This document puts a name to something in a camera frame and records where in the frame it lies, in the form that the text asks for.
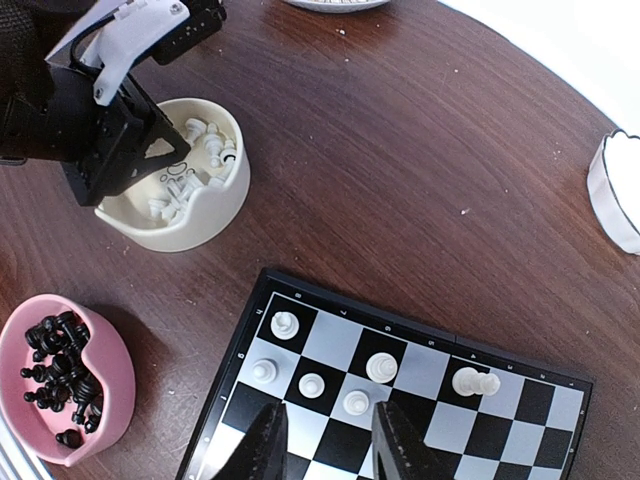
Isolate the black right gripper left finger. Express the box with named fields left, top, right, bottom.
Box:
left=212, top=403, right=288, bottom=480

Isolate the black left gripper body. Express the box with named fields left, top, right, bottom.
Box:
left=63, top=1, right=227, bottom=206

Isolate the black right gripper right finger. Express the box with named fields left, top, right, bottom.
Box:
left=371, top=401, right=453, bottom=480

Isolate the white rook corner piece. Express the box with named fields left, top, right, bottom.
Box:
left=270, top=311, right=300, bottom=341

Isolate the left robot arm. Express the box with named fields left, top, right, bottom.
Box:
left=1, top=1, right=227, bottom=206

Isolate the white chess pieces pile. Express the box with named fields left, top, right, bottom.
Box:
left=148, top=118, right=237, bottom=226

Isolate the black chess pieces pile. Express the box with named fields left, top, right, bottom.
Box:
left=20, top=310, right=104, bottom=450

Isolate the black and white chessboard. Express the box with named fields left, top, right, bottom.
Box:
left=178, top=269, right=593, bottom=479

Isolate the cream bowl with spout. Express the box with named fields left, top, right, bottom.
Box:
left=94, top=98, right=250, bottom=253

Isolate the pink bowl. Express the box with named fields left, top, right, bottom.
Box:
left=1, top=294, right=136, bottom=467

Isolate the patterned saucer plate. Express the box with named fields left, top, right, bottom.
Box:
left=285, top=0, right=389, bottom=14

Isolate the white scalloped bowl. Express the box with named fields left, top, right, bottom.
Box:
left=586, top=129, right=639, bottom=256

